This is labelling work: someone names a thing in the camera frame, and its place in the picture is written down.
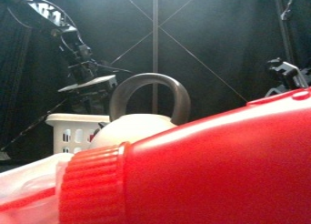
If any black frame post with cable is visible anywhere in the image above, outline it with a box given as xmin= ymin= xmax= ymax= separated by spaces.
xmin=271 ymin=0 xmax=299 ymax=66

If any vertical grey frame pole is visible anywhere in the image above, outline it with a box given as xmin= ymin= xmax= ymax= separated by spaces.
xmin=151 ymin=0 xmax=159 ymax=114

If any white plastic slotted basket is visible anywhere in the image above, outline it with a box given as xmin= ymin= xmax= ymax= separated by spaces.
xmin=46 ymin=113 xmax=112 ymax=156

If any thin diagonal brace wire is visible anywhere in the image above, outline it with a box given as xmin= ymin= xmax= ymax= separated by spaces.
xmin=115 ymin=0 xmax=250 ymax=103
xmin=110 ymin=0 xmax=206 ymax=66

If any silver tape roll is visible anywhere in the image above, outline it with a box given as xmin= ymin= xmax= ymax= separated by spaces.
xmin=88 ymin=72 xmax=193 ymax=150

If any spray bottle with red sprayer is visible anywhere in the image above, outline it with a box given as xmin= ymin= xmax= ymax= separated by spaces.
xmin=0 ymin=87 xmax=311 ymax=224

